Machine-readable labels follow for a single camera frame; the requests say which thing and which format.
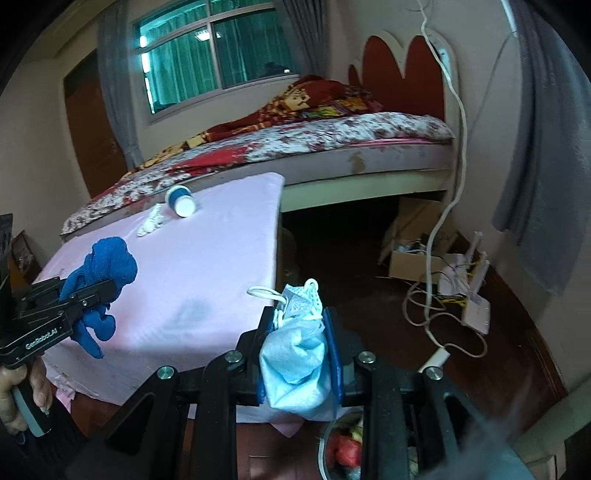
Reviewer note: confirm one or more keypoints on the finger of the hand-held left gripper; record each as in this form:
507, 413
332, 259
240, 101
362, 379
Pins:
94, 290

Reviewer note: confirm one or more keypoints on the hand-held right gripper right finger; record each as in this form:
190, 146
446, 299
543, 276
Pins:
333, 355

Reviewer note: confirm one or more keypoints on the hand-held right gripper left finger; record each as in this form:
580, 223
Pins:
251, 364

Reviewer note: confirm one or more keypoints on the blue cloth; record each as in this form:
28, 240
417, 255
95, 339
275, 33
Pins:
111, 263

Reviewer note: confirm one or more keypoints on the blue face mask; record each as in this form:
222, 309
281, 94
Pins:
295, 364

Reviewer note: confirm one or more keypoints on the red plastic bag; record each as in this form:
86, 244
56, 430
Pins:
347, 450

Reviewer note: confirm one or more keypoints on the metal trash bin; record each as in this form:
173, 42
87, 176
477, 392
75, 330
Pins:
323, 457

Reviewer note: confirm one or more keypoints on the person's left hand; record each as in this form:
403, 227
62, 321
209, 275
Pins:
37, 383

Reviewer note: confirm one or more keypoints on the crumpled white tissue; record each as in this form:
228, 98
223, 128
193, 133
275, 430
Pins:
151, 222

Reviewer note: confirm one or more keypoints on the white power adapter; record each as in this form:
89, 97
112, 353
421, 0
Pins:
434, 360

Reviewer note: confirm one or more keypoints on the pink flowered tablecloth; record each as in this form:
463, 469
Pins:
194, 258

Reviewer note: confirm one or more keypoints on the cardboard box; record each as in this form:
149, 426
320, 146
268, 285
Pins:
406, 265

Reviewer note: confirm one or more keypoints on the blue cup with white lid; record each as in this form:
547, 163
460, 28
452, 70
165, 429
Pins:
181, 201

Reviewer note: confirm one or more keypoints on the white router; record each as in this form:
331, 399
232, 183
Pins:
476, 314

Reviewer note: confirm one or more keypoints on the brown wooden door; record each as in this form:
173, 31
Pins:
92, 129

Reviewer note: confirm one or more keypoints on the grey window curtain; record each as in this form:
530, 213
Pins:
117, 92
309, 37

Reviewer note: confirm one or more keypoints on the bed with floral sheet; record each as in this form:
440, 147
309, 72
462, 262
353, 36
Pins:
323, 138

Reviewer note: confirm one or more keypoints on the red printed blanket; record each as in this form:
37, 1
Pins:
286, 108

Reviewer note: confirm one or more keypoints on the window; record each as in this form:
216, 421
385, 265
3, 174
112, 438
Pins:
212, 50

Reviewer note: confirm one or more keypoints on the grey hanging curtain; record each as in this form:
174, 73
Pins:
540, 161

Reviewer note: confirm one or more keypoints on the red heart-shaped headboard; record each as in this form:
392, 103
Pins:
392, 69

